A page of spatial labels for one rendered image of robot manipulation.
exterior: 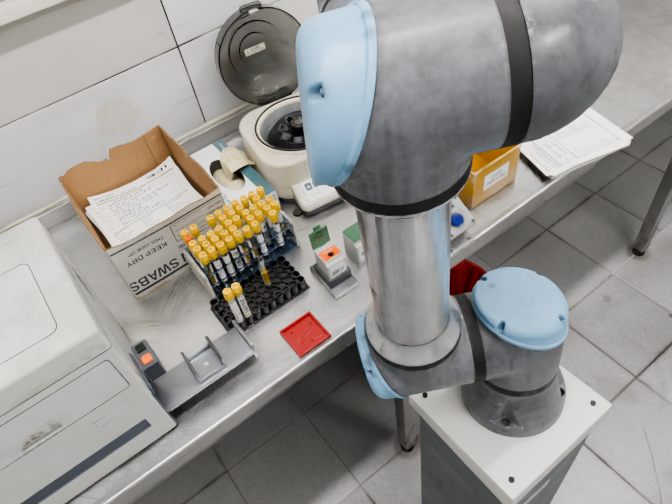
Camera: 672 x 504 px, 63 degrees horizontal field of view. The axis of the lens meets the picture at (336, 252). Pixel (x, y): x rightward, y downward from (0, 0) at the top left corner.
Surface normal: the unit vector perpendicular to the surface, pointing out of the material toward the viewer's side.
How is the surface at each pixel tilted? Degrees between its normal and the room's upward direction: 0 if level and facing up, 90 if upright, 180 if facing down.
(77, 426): 90
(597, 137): 0
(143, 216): 1
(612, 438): 0
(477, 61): 50
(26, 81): 90
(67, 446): 90
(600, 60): 74
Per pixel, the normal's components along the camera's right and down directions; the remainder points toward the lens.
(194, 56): 0.60, 0.56
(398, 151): 0.14, 0.79
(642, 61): -0.12, -0.65
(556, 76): 0.14, 0.48
